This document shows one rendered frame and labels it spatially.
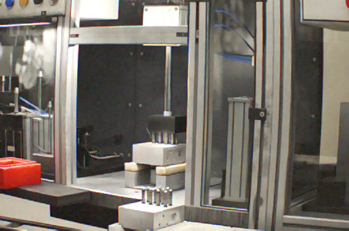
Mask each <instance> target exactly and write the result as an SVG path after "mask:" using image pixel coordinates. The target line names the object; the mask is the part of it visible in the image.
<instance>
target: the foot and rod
mask: <svg viewBox="0 0 349 231"><path fill-rule="evenodd" d="M172 60H173V46H166V73H165V98H164V114H149V121H148V132H160V133H167V134H179V133H184V132H187V116H186V115H176V114H171V106H172Z"/></svg>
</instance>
